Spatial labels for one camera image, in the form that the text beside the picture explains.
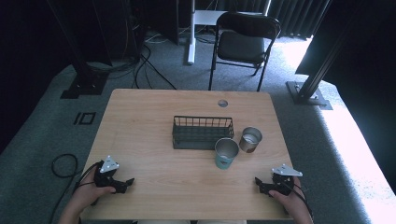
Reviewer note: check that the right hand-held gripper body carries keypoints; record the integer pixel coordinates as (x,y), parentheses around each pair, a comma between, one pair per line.
(283,183)

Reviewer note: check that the teal metal cup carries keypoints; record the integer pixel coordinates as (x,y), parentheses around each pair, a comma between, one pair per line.
(225,157)

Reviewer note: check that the black folding chair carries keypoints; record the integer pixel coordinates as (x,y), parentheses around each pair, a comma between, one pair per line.
(241,46)

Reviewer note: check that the brown metal cup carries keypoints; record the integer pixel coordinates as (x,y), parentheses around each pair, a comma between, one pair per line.
(249,143)

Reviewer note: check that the black metal stand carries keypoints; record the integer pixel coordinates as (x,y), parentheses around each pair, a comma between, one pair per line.
(306,93)
(84,77)

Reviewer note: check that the person's left hand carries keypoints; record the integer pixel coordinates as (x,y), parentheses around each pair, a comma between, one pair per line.
(85,194)

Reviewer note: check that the grey round table grommet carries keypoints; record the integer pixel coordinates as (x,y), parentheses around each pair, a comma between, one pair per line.
(223,103)

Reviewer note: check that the person's right hand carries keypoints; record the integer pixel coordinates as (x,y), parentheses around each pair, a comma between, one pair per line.
(288,202)

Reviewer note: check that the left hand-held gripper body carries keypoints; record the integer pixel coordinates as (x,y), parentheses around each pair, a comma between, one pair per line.
(106,179)

